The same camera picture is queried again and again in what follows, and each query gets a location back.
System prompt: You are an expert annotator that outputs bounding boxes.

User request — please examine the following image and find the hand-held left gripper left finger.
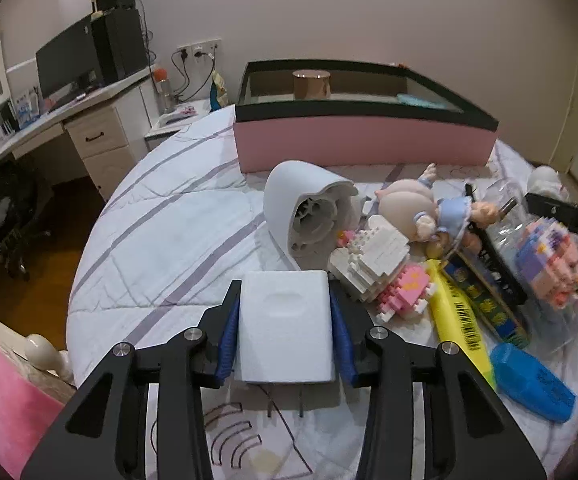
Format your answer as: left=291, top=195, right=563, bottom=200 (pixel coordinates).
left=21, top=280, right=242, bottom=480

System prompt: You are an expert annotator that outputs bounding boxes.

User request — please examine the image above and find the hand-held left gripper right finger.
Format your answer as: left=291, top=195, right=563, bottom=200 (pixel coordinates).
left=329, top=280, right=547, bottom=480

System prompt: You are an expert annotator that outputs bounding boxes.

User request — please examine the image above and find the clear plastic box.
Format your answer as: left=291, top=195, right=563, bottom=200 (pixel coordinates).
left=514, top=215, right=578, bottom=346

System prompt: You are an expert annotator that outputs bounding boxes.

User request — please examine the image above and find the white power adapter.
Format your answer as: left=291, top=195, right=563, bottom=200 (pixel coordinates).
left=236, top=270, right=337, bottom=418

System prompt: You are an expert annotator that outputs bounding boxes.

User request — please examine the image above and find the black hair clip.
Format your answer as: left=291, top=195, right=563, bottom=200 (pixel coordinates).
left=464, top=182, right=530, bottom=306

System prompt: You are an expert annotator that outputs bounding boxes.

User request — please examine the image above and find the pink building block model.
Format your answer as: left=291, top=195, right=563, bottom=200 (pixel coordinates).
left=369, top=265, right=437, bottom=321

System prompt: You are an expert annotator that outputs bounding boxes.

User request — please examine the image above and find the white building block model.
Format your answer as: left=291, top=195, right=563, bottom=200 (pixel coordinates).
left=329, top=215, right=410, bottom=303

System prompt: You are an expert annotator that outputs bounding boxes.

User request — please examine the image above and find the yellow highlighter pen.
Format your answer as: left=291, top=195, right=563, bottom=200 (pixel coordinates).
left=426, top=259, right=500, bottom=391

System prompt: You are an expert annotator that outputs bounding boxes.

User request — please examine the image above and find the blue card box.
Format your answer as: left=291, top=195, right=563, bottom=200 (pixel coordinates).
left=441, top=250, right=530, bottom=348

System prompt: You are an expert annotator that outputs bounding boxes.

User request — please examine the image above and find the baby doll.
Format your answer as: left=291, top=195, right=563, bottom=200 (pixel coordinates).
left=374, top=162, right=502, bottom=256

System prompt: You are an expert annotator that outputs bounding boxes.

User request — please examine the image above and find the white dome-shaped plastic device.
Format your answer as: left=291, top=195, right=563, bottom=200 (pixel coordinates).
left=264, top=160, right=360, bottom=271

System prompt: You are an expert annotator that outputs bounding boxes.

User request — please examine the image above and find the blue oblong case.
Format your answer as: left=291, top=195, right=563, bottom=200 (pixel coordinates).
left=489, top=342, right=577, bottom=423

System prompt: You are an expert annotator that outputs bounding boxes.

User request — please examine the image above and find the pink storage box black rim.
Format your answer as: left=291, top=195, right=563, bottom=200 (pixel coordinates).
left=234, top=60, right=500, bottom=173

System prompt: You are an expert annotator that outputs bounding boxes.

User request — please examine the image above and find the teal flat case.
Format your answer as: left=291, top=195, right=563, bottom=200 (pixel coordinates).
left=398, top=92, right=457, bottom=109

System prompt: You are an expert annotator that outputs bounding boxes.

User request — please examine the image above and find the white nightstand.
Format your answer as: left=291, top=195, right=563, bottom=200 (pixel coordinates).
left=144, top=100, right=214, bottom=153

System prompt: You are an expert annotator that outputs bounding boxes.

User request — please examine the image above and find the white desk with drawers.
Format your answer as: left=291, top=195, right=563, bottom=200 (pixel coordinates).
left=0, top=67, right=157, bottom=203

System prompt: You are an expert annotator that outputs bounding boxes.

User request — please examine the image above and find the yellow blue snack bag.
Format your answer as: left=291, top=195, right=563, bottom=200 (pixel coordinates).
left=210, top=69, right=230, bottom=111

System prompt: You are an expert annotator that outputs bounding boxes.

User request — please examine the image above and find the copper round tin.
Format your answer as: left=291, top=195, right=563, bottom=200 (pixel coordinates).
left=292, top=70, right=330, bottom=101

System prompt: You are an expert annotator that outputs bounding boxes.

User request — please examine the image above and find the water bottle orange cap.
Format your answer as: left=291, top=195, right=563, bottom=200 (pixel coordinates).
left=153, top=66, right=176, bottom=113

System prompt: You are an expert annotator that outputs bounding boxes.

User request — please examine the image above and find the black office chair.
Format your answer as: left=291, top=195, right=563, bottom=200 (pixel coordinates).
left=0, top=165, right=52, bottom=281

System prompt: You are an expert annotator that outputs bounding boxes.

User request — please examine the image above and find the blue white box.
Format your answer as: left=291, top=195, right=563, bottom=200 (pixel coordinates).
left=16, top=95, right=40, bottom=126

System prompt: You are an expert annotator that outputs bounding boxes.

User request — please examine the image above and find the black computer tower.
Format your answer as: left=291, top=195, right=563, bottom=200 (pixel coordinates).
left=91, top=8, right=150, bottom=86

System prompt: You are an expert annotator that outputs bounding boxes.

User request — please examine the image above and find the black computer monitor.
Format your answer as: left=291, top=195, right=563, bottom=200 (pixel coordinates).
left=35, top=22, right=104, bottom=98

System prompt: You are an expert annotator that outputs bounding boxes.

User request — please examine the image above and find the cream bed frame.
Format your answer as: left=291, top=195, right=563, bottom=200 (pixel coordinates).
left=0, top=300, right=74, bottom=391

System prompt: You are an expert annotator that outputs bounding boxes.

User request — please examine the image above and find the black power cable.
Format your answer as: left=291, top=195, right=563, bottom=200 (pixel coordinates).
left=171, top=50, right=193, bottom=103

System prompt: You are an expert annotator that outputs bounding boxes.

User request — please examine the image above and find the white wall socket strip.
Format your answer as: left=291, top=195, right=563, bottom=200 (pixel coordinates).
left=176, top=37, right=222, bottom=61

